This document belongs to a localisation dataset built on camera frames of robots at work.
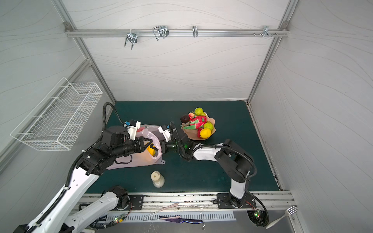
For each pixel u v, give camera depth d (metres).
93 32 0.80
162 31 0.76
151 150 0.76
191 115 1.00
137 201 0.74
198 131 0.96
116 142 0.51
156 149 0.70
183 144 0.66
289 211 0.71
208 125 0.96
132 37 0.79
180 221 0.69
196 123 0.96
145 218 0.70
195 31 0.78
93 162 0.45
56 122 0.68
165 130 0.73
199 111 1.01
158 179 0.73
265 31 0.76
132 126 0.61
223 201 0.72
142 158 0.76
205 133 0.90
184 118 0.97
